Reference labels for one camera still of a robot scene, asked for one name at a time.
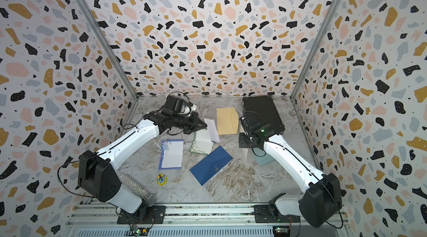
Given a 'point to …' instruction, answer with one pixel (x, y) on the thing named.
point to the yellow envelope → (227, 121)
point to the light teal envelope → (262, 157)
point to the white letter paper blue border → (171, 154)
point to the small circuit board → (136, 231)
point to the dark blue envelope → (210, 165)
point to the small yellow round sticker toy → (161, 179)
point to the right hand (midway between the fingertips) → (244, 141)
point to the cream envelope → (243, 155)
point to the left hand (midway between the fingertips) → (209, 124)
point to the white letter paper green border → (201, 143)
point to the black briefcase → (261, 110)
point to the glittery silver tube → (149, 198)
